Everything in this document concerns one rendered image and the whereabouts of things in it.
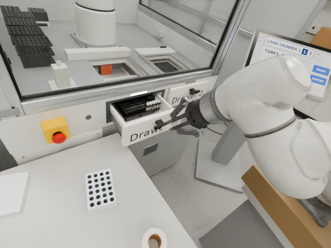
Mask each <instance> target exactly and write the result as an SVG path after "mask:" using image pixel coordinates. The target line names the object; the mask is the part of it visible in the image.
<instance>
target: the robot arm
mask: <svg viewBox="0 0 331 248"><path fill-rule="evenodd" d="M311 87H312V81H311V78H310V75H309V73H308V71H307V69H306V68H305V66H304V65H303V63H302V62H301V61H300V60H299V59H298V58H297V57H295V56H292V55H289V54H283V55H278V56H274V57H271V58H268V59H265V60H262V61H260V62H257V63H254V64H251V65H249V66H247V67H245V68H243V69H241V70H239V71H237V72H236V73H234V74H233V75H231V76H230V77H228V78H227V79H226V80H225V81H224V82H223V83H222V84H221V85H219V86H216V87H215V88H213V89H212V90H210V91H208V92H207V93H205V94H203V95H202V96H201V98H200V99H198V100H197V101H192V102H191V101H190V98H189V97H184V98H181V101H180V103H179V104H178V106H177V107H176V108H175V109H174V110H173V111H172V112H171V114H170V117H171V120H169V121H167V125H165V126H163V127H162V130H163V131H164V130H166V129H170V131H173V130H176V131H177V134H183V135H193V136H195V137H199V136H202V135H203V132H202V128H204V126H205V125H208V124H215V125H217V124H222V123H225V122H230V121H234V122H235V123H236V125H237V126H238V127H239V128H240V129H241V131H242V132H243V134H244V136H245V138H246V141H247V143H248V147H249V150H250V152H251V154H252V156H253V158H254V160H255V162H256V164H257V165H258V167H259V168H260V170H261V171H262V173H263V174H264V176H265V177H266V178H267V180H268V181H269V182H270V183H271V184H272V185H273V186H274V187H275V188H276V189H277V190H278V191H279V192H281V193H282V194H284V195H286V196H289V197H292V198H295V199H296V200H297V201H298V202H299V203H300V204H301V205H302V206H303V207H304V209H305V210H306V211H307V212H308V213H309V214H310V215H311V217H312V218H313V220H314V221H315V223H316V224H317V225H318V226H319V227H321V228H325V227H327V226H328V224H329V221H330V220H331V122H319V121H315V120H312V119H310V118H308V119H304V120H298V119H297V118H296V116H295V114H294V111H293V106H294V105H296V104H298V103H299V102H300V101H301V100H302V99H303V98H304V97H305V96H306V95H307V94H308V93H309V91H310V90H311ZM186 105H187V108H186V111H185V113H184V114H181V115H180V116H177V115H178V114H179V113H180V112H181V111H182V110H183V109H184V108H185V106H186ZM185 117H186V118H187V121H186V122H184V123H181V124H179V123H178V120H180V119H183V118H185ZM189 124H190V125H191V126H193V127H195V128H196V129H182V128H181V127H184V126H187V125H189Z"/></svg>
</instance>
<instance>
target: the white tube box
mask: <svg viewBox="0 0 331 248"><path fill-rule="evenodd" d="M85 185H86V197H87V210H88V215H92V214H95V213H99V212H102V211H106V210H109V209H112V208H116V207H117V198H116V193H115V188H114V183H113V178H112V173H111V168H109V169H104V170H99V171H95V172H90V173H85Z"/></svg>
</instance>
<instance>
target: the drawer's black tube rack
mask: <svg viewBox="0 0 331 248"><path fill-rule="evenodd" d="M153 100H154V101H155V97H154V96H153V95H152V94H149V95H145V96H140V97H136V98H132V99H127V100H123V101H118V102H114V103H113V104H114V106H115V108H117V110H118V111H119V112H120V114H121V115H122V116H123V117H124V119H125V121H127V119H129V118H133V117H136V116H139V115H140V117H141V115H143V114H146V113H150V112H153V113H154V112H155V111H156V110H159V109H160V108H159V107H158V108H154V109H151V110H149V109H148V111H146V108H144V109H140V110H137V111H133V112H129V113H125V112H124V109H128V108H132V107H136V106H139V105H143V104H147V102H150V101H153Z"/></svg>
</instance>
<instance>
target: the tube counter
mask: <svg viewBox="0 0 331 248"><path fill-rule="evenodd" d="M283 54H289V53H285V52H282V55H283ZM289 55H292V54H289ZM292 56H295V57H297V58H298V59H299V60H300V61H301V62H302V63H303V65H304V66H307V67H310V66H311V63H312V60H309V59H306V58H302V57H299V56H296V55H292Z"/></svg>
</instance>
